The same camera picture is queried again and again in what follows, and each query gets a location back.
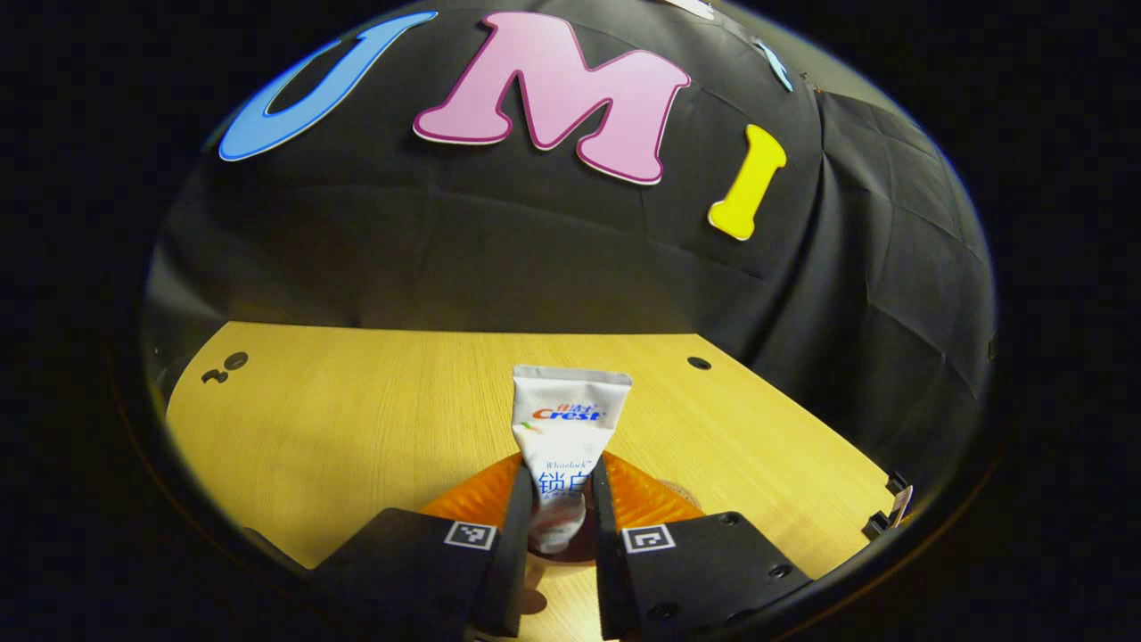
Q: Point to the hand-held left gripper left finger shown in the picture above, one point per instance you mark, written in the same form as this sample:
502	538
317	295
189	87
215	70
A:
513	553

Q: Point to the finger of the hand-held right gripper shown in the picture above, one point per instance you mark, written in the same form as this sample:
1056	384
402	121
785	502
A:
878	524
898	481

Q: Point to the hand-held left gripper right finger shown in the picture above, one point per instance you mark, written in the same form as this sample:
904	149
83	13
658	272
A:
606	553

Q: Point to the round brown coaster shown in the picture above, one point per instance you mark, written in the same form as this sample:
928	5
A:
685	496

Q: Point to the white toothpaste tube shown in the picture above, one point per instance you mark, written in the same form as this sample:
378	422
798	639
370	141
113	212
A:
570	419

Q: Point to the wooden desktop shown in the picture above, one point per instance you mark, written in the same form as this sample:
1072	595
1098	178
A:
357	419

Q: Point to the black backdrop cloth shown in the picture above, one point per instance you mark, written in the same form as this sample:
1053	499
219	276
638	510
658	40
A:
535	250

